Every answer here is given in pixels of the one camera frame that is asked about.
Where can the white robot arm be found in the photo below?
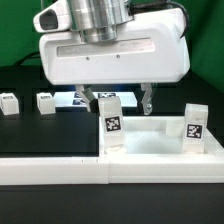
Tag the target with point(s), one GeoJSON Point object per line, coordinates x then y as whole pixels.
{"type": "Point", "coordinates": [86, 42]}

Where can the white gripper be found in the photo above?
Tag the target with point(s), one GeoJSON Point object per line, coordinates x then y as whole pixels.
{"type": "Point", "coordinates": [149, 49]}

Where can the white U-shaped obstacle fence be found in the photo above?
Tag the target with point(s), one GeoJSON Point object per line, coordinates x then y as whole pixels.
{"type": "Point", "coordinates": [129, 168]}

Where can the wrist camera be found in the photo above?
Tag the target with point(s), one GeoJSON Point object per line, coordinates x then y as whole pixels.
{"type": "Point", "coordinates": [54, 18]}

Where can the white square tabletop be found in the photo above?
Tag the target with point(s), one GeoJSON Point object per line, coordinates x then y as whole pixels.
{"type": "Point", "coordinates": [162, 135]}

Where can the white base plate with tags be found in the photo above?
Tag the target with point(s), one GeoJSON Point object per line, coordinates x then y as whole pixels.
{"type": "Point", "coordinates": [72, 99]}

